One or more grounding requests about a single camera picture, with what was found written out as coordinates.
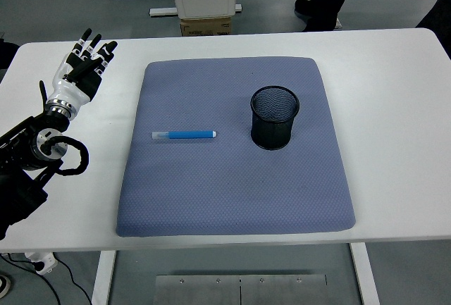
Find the black mesh pen holder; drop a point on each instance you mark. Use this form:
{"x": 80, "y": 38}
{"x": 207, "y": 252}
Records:
{"x": 271, "y": 136}

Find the brown cardboard box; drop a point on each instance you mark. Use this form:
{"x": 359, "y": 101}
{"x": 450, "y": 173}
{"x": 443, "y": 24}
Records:
{"x": 206, "y": 26}

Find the white table leg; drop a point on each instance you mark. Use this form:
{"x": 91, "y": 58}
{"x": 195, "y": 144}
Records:
{"x": 104, "y": 277}
{"x": 364, "y": 277}

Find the blue marker pen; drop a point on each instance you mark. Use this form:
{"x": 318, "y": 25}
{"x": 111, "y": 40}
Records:
{"x": 190, "y": 135}

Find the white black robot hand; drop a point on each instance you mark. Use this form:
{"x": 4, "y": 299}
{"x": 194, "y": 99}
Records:
{"x": 68, "y": 90}

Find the person's shoe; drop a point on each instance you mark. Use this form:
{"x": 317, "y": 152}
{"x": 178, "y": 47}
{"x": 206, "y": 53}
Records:
{"x": 3, "y": 284}

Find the blue-grey padded mat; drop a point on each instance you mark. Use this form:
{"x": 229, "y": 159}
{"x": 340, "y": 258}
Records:
{"x": 229, "y": 185}

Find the white power strip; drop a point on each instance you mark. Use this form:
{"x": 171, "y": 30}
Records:
{"x": 44, "y": 262}

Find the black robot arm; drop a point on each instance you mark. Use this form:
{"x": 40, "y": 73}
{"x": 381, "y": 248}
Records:
{"x": 21, "y": 143}

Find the white base bar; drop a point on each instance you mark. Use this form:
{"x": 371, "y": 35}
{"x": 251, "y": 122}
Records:
{"x": 162, "y": 11}

